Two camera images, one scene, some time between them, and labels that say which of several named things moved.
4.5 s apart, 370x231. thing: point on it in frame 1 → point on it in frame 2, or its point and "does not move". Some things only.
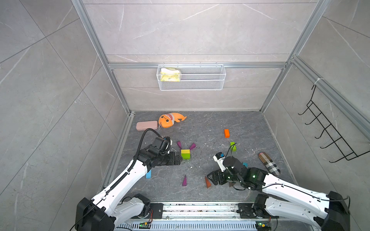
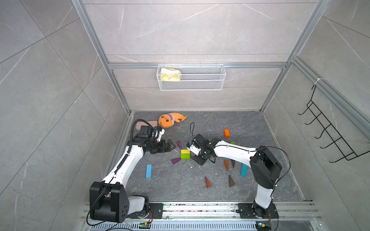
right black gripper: [218, 173] → [200, 162]
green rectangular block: [186, 156] does not move
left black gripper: [171, 160] → [162, 149]
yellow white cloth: [170, 74] does not move
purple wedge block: [179, 144] does not move
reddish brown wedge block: [207, 183] does not move
